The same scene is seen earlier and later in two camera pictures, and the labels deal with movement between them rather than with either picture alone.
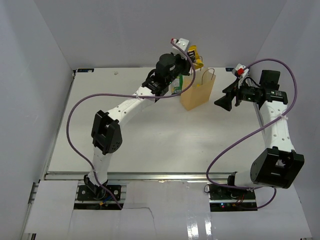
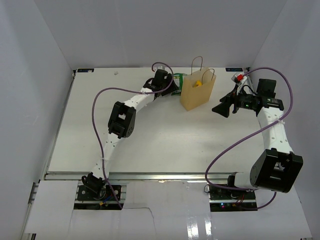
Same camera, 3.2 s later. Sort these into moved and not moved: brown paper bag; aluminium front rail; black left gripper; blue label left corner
Moved: black left gripper
Not moved: blue label left corner; aluminium front rail; brown paper bag
